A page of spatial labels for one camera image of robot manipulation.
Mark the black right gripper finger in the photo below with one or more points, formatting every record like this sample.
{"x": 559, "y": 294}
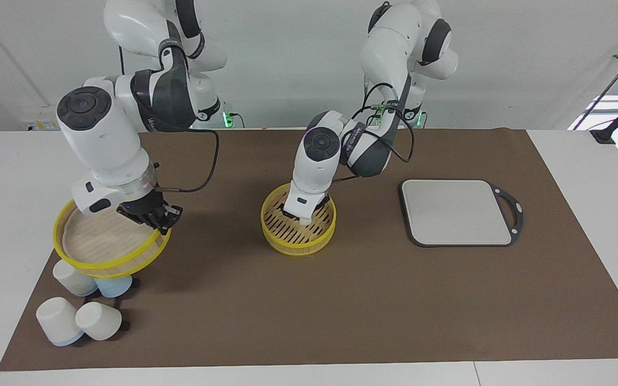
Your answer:
{"x": 161, "y": 226}
{"x": 176, "y": 213}

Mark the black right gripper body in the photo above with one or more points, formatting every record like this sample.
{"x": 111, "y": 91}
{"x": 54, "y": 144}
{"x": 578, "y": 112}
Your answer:
{"x": 142, "y": 208}

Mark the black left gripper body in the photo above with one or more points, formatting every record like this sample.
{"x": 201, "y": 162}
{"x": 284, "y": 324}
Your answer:
{"x": 321, "y": 203}

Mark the yellow-rimmed bamboo steamer lid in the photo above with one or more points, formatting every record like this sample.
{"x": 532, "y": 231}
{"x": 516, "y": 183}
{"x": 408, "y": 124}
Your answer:
{"x": 100, "y": 246}

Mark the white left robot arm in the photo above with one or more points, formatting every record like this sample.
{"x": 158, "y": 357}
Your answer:
{"x": 395, "y": 43}

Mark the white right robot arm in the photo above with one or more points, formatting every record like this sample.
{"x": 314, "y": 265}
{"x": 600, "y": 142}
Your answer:
{"x": 105, "y": 139}

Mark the yellow-rimmed bamboo steamer basket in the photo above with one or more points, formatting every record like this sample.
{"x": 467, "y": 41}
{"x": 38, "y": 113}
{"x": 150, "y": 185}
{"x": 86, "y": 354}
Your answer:
{"x": 298, "y": 241}

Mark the light blue plastic cup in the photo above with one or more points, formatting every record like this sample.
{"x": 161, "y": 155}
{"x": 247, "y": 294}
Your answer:
{"x": 113, "y": 287}

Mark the white plastic cup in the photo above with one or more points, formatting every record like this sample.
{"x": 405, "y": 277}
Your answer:
{"x": 73, "y": 281}
{"x": 58, "y": 321}
{"x": 98, "y": 321}

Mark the black cup rack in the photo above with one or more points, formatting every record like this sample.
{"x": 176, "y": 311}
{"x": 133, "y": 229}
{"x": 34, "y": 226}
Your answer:
{"x": 125, "y": 325}

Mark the brown table mat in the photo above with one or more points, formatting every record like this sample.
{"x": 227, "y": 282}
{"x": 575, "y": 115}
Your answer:
{"x": 287, "y": 305}

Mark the white power strip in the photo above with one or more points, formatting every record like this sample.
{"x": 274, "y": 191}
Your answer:
{"x": 41, "y": 125}

